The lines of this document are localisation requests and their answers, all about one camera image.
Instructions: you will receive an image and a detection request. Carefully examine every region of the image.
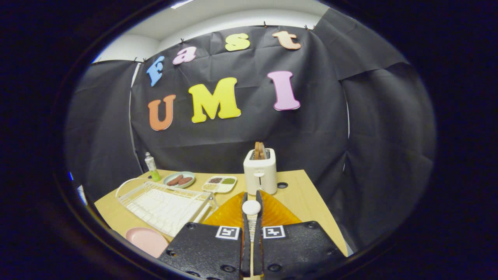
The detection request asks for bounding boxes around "white wire dish rack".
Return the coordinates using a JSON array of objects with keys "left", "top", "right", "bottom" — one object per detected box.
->
[{"left": 116, "top": 178, "right": 219, "bottom": 238}]

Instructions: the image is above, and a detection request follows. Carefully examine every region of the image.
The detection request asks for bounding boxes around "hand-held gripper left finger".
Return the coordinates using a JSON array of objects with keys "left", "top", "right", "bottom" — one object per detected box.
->
[{"left": 158, "top": 191, "right": 251, "bottom": 278}]

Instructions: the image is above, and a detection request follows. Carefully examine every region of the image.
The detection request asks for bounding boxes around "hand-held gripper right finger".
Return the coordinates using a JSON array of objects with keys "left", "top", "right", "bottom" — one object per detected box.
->
[{"left": 254, "top": 190, "right": 347, "bottom": 278}]

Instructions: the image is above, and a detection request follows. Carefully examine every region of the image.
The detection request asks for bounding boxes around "blue checked handle spoon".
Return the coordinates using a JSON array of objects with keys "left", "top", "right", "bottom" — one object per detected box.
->
[{"left": 242, "top": 200, "right": 261, "bottom": 243}]

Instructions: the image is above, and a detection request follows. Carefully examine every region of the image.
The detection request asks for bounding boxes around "white toaster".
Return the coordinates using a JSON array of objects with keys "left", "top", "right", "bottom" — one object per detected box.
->
[{"left": 243, "top": 148, "right": 278, "bottom": 196}]

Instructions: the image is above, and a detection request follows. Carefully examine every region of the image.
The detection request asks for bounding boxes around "white divided dish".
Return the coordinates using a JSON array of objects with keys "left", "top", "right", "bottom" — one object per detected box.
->
[{"left": 201, "top": 176, "right": 237, "bottom": 194}]

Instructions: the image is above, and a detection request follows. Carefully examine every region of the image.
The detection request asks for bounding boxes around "clear bottle with green liquid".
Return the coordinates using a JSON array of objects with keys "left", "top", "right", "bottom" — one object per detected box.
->
[{"left": 145, "top": 152, "right": 161, "bottom": 182}]

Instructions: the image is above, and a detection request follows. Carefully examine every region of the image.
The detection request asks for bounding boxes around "pink plate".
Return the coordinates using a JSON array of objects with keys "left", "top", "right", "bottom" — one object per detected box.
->
[{"left": 125, "top": 227, "right": 170, "bottom": 259}]

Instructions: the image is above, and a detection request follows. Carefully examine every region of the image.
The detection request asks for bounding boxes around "pale green plate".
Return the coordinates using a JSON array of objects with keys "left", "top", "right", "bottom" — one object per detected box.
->
[{"left": 163, "top": 171, "right": 196, "bottom": 189}]

